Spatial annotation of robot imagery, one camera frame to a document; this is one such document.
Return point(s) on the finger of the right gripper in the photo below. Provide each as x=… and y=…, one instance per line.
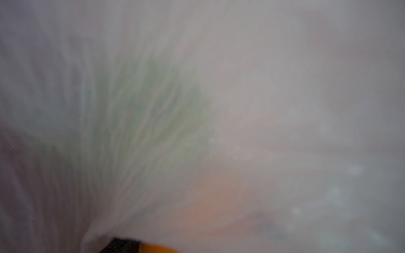
x=122, y=246

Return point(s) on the pink plastic bag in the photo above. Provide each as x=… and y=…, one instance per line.
x=203, y=126

